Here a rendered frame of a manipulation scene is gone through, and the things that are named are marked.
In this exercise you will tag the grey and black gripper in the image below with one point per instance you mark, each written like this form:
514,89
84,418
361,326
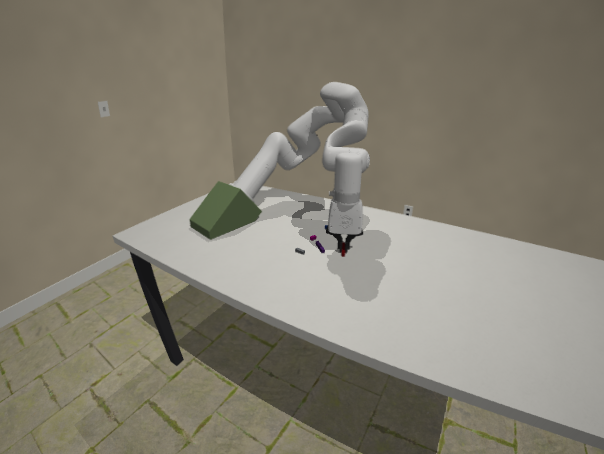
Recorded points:
345,219

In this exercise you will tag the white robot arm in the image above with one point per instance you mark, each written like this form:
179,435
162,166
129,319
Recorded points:
346,104

